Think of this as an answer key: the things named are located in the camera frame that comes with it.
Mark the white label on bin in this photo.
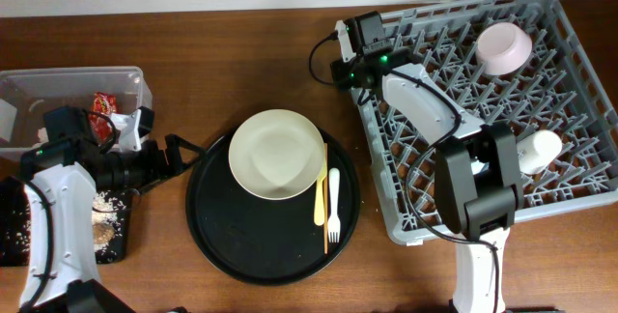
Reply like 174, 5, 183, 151
0, 100, 17, 142

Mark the white cup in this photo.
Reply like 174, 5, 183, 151
517, 129, 562, 175

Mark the red snack wrapper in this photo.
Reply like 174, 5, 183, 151
89, 92, 118, 143

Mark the white rice pile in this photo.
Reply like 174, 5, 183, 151
7, 191, 132, 264

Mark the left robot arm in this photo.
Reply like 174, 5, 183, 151
16, 106, 206, 312

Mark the large beige plate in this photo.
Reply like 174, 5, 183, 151
228, 109, 325, 201

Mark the orange chopstick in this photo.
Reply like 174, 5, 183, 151
323, 142, 328, 255

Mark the grey dishwasher rack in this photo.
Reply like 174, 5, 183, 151
359, 0, 617, 245

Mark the blue cup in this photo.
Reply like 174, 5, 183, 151
470, 157, 487, 175

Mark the clear plastic waste bin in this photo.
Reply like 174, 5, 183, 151
1, 67, 153, 162

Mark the small pink plate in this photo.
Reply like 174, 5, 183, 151
475, 22, 532, 75

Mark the black rectangular tray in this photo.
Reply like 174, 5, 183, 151
1, 178, 132, 267

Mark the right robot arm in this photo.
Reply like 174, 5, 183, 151
330, 12, 523, 312

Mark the round black serving tray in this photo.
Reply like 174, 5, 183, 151
185, 132, 361, 286

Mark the white plastic fork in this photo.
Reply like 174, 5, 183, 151
327, 168, 341, 243

